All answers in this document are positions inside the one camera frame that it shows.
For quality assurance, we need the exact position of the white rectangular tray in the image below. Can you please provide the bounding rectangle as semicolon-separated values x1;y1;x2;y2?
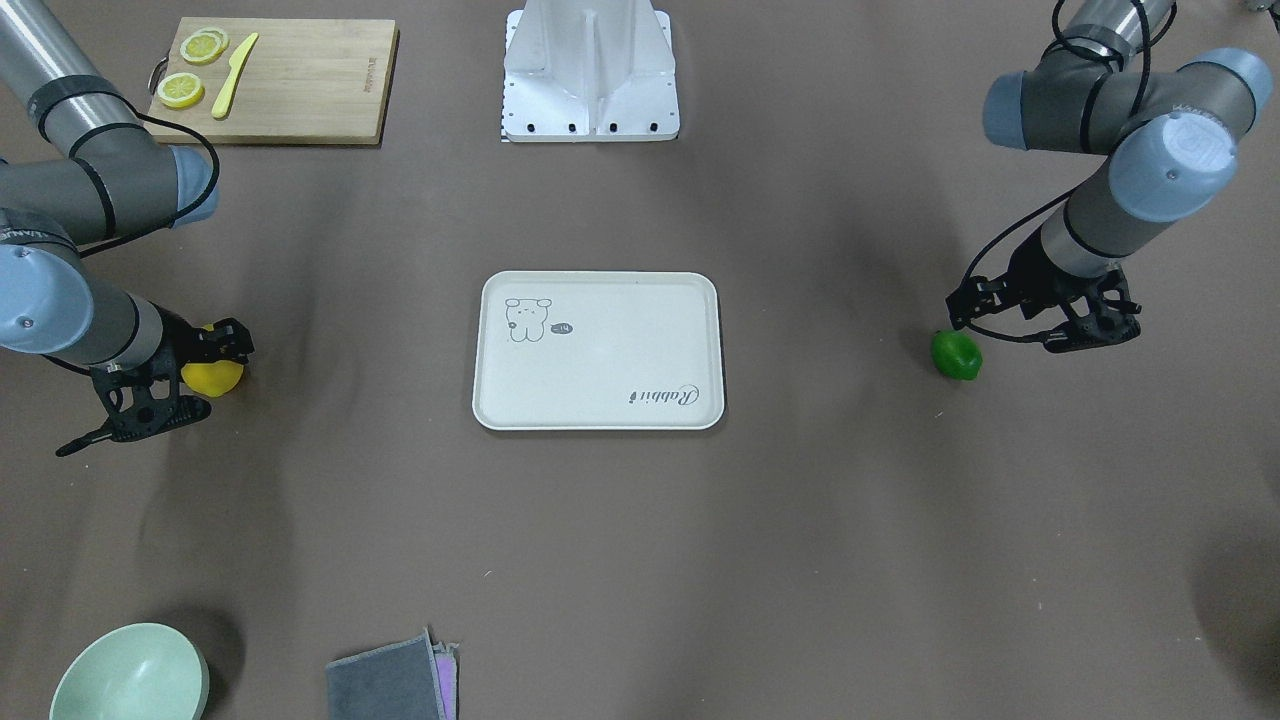
472;270;726;430

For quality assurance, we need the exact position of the lemon slice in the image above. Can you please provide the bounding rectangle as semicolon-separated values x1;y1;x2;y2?
154;72;206;110
179;27;230;67

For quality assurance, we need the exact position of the yellow lemon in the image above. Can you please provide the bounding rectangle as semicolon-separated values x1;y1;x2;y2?
179;318;253;398

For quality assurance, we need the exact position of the green lime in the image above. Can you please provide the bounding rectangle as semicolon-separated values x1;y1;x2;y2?
931;331;984;380

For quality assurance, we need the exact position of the grey folded cloth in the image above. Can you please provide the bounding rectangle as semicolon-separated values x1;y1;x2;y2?
325;630;460;719

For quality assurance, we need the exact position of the wooden cutting board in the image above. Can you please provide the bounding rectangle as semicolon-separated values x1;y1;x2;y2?
147;17;401;146

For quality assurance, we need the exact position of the white pedestal column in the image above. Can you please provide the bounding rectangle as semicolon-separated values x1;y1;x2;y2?
500;1;681;143

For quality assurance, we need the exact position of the mint green bowl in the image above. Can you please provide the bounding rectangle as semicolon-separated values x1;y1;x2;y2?
49;623;211;719

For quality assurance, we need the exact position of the yellow plastic knife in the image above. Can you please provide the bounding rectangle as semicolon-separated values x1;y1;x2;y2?
211;32;260;120

